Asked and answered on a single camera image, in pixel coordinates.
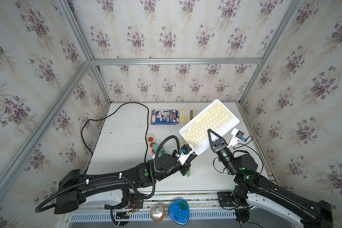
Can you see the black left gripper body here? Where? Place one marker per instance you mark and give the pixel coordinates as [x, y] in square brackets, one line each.
[185, 168]

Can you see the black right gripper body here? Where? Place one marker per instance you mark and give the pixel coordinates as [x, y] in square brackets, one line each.
[227, 157]

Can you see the green charger plug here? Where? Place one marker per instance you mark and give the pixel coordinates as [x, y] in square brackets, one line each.
[159, 152]

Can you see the white yellow keyboard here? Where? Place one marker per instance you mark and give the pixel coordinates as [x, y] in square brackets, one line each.
[182, 142]
[216, 117]

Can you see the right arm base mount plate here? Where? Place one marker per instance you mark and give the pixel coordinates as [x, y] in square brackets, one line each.
[226, 199]

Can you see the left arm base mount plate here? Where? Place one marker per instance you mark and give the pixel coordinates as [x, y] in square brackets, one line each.
[128, 201]

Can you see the cream power strip red sockets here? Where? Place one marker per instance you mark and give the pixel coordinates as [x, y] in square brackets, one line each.
[150, 139]

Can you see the cream yellow calculator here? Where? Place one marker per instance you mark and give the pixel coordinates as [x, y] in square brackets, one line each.
[186, 115]

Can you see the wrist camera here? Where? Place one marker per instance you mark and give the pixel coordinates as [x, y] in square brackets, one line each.
[185, 153]
[237, 136]

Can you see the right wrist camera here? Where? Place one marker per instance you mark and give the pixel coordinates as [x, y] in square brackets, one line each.
[237, 136]

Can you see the aluminium front rail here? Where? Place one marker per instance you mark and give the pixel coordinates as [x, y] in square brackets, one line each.
[176, 196]

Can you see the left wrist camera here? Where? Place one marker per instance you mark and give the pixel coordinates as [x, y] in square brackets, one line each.
[185, 153]

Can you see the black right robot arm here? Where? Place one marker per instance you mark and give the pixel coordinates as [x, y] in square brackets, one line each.
[254, 190]

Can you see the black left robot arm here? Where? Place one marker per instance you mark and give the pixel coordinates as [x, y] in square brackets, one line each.
[75, 188]

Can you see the blue marker pen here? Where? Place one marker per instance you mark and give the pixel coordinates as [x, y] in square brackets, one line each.
[176, 116]

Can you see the blue paperback book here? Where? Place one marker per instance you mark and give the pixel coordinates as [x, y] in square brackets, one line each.
[163, 117]

